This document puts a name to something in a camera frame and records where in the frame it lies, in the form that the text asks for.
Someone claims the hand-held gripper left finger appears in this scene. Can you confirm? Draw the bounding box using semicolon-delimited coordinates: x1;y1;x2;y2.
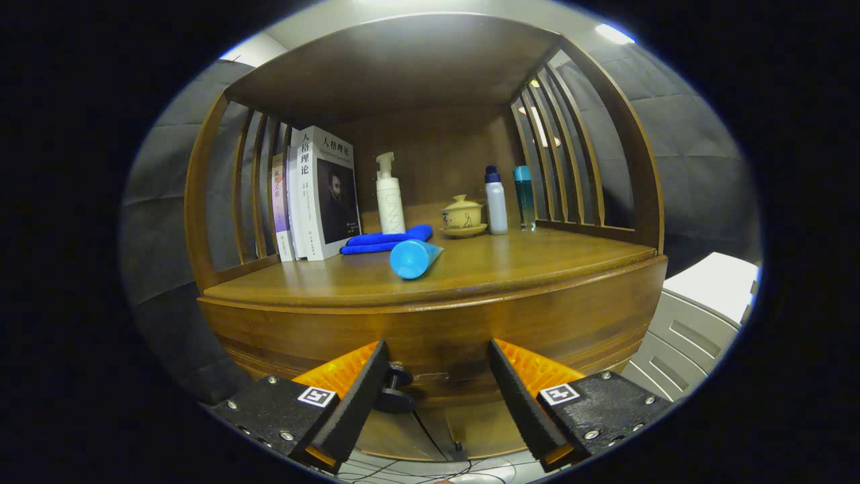
214;339;390;475

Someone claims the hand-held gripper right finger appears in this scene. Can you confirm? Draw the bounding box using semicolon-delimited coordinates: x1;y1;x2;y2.
488;339;675;474

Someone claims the wooden drawer with black knob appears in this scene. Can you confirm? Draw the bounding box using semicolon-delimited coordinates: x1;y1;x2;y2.
197;255;669;414

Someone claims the blue cosmetic tube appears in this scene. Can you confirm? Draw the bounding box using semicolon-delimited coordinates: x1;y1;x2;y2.
390;239;445;280

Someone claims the wooden cabinet door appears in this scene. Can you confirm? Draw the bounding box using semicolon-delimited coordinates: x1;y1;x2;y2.
353;407;447;463
420;400;538;461

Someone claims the wooden countertop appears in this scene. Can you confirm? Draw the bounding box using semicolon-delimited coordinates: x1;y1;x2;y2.
202;227;658;307

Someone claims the white plastic drawer unit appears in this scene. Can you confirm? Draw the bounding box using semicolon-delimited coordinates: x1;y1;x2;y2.
621;252;761;404

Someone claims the wooden cabinet with slatted sides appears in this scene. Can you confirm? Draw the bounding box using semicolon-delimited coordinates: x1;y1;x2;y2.
184;12;669;465

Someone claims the folded blue cloth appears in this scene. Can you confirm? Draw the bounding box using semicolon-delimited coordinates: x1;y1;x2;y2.
340;225;434;255

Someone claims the thin white book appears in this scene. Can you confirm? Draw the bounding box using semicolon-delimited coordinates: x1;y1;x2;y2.
288;145;310;259

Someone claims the yellow lidded teacup with saucer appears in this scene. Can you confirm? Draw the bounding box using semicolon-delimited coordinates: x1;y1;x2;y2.
440;194;488;239

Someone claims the white pump bottle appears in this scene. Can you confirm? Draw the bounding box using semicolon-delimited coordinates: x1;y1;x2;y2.
376;152;406;235

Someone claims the white bottle with blue cap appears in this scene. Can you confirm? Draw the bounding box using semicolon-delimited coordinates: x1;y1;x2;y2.
484;165;509;235

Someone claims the teal glass bottle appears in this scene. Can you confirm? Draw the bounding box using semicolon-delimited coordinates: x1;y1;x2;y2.
513;165;537;232

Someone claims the white book with portrait cover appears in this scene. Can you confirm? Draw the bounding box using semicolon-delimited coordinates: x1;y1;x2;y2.
299;125;362;261

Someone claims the small ceiling light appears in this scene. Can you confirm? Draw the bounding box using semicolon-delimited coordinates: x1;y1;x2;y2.
595;24;636;46

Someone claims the tangle of black floor cables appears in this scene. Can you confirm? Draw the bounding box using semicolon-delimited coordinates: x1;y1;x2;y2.
336;450;538;484

